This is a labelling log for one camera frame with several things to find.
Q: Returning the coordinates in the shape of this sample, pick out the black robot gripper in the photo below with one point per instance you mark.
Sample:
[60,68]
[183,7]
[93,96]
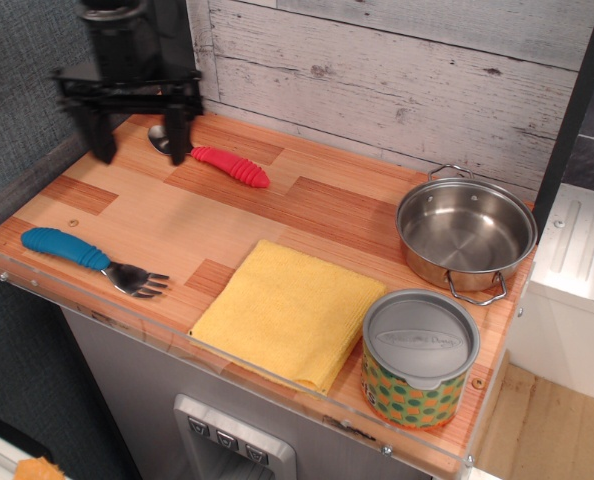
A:
[131,72]

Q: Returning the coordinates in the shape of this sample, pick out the blue handled metal fork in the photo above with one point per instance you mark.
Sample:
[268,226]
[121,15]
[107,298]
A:
[128,279]

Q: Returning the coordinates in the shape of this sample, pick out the yellow folded cloth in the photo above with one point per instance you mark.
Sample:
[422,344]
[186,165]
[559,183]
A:
[292,316]

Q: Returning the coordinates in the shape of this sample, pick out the clear acrylic edge guard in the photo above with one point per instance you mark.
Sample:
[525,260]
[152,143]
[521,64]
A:
[141,365]

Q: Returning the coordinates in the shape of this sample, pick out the silver dispenser panel with buttons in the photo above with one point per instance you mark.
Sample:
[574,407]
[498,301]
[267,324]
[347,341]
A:
[219,446]

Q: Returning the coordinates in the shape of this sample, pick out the small steel pot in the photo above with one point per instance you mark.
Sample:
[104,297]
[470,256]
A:
[464,234]

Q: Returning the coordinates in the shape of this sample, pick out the green orange patterned can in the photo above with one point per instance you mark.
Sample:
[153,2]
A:
[418,348]

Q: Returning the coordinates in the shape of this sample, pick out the orange object at corner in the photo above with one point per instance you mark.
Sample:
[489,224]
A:
[37,469]

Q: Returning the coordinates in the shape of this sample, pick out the white toy sink unit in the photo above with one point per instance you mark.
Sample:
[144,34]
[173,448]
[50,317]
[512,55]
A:
[552,335]

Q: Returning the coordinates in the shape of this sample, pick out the dark left vertical post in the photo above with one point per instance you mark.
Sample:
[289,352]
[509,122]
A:
[175,34]

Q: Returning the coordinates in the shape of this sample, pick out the dark vertical post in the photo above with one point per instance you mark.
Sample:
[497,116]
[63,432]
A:
[571,124]
[175,34]

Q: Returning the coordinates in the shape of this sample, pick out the red handled metal spoon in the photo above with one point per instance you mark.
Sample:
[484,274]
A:
[237,167]

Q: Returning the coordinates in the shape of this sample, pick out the dark right vertical post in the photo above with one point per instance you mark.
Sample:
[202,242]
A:
[571,124]

